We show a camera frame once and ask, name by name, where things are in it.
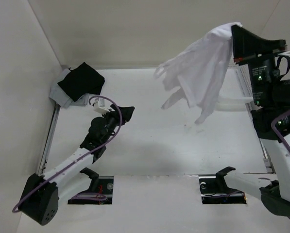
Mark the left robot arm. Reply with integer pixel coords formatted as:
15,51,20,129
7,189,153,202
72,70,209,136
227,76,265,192
16,104,135,226

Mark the white plastic basket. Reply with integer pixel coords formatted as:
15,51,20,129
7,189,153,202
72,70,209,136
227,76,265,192
218,60,253,105

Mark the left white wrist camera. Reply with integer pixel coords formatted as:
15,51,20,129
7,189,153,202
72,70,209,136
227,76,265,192
92,101,111,115

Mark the folded grey tank top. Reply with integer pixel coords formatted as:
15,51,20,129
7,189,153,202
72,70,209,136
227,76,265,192
49,69,89,109

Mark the left metal table rail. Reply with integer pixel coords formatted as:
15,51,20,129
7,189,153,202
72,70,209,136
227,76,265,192
37,104,61,175

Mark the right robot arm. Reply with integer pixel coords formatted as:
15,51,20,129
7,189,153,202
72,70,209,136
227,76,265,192
214,25,290,218

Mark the folded black tank top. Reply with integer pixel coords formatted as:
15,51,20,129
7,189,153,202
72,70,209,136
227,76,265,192
58,62,105,102

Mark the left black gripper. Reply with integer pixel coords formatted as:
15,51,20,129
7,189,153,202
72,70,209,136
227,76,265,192
101,104,134,144

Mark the white tank top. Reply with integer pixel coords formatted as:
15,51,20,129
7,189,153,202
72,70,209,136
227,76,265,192
154,22,242,124

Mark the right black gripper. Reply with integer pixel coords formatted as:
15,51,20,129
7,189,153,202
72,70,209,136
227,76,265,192
229,25,284,105

